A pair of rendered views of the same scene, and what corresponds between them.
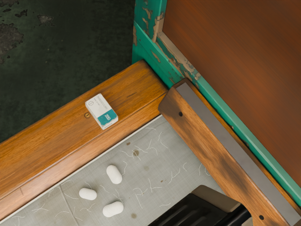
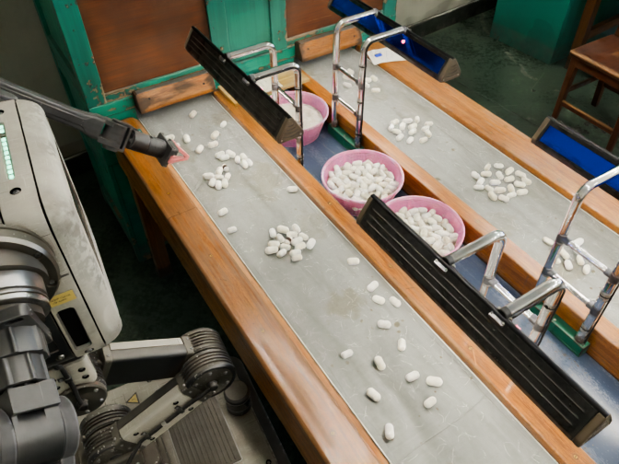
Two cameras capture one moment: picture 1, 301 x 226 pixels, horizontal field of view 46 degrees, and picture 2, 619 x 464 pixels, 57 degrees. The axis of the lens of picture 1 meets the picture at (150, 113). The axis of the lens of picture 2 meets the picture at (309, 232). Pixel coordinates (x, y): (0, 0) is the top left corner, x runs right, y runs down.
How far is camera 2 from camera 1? 179 cm
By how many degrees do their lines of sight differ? 44
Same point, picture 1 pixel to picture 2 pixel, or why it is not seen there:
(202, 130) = (160, 90)
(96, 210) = (185, 145)
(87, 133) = not seen: hidden behind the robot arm
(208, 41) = (125, 63)
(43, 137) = (140, 156)
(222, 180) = (184, 94)
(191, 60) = (125, 84)
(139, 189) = (180, 133)
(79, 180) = not seen: hidden behind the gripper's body
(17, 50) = not seen: outside the picture
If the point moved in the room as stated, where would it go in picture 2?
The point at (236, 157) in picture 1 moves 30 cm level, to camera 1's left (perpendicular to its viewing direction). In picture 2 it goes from (176, 81) to (139, 127)
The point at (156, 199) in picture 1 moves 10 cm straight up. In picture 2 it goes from (186, 128) to (181, 104)
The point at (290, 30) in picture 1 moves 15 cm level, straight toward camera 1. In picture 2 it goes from (142, 19) to (170, 33)
